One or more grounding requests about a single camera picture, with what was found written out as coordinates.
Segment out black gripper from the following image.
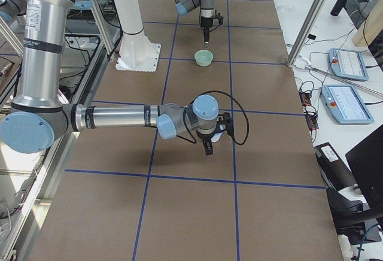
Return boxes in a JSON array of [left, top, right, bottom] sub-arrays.
[[196, 131, 217, 156], [200, 17, 213, 47]]

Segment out blue plastic cup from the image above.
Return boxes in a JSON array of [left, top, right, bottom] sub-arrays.
[[211, 125, 224, 142]]

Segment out green ceramic bowl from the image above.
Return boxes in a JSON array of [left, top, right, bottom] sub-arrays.
[[194, 50, 214, 67]]

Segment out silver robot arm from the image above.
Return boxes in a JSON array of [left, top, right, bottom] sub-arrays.
[[1, 0, 220, 155], [175, 0, 224, 48]]

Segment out metal reacher stick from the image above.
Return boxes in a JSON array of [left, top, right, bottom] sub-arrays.
[[297, 57, 382, 98]]

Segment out black bottle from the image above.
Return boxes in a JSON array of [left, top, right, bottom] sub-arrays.
[[330, 0, 347, 16]]

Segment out near blue teach pendant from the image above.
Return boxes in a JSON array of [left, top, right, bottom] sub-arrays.
[[321, 84, 374, 125]]

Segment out blue teach pendant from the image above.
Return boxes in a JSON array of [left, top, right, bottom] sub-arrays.
[[321, 84, 374, 125], [329, 48, 369, 81]]

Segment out far blue teach pendant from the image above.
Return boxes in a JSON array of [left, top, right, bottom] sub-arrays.
[[329, 48, 369, 81]]

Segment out black monitor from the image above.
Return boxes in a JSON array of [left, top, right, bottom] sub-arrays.
[[346, 126, 382, 207]]

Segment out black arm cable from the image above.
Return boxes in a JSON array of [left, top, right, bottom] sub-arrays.
[[176, 90, 250, 145]]

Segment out aluminium frame post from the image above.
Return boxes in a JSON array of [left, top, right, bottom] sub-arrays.
[[285, 0, 326, 67]]

